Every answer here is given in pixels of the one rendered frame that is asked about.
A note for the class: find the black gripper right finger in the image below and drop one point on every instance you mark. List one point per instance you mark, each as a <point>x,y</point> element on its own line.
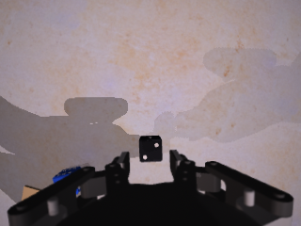
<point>268,205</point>

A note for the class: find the blue die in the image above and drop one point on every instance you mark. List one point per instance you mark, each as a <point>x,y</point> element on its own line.
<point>65,173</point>

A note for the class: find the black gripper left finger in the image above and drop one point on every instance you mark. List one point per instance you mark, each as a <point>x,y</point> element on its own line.
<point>57,201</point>

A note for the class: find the peach flat square mat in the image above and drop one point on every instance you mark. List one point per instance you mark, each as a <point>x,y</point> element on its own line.
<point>28,191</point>

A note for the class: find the black die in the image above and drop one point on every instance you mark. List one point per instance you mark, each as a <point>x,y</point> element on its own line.
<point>150,149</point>

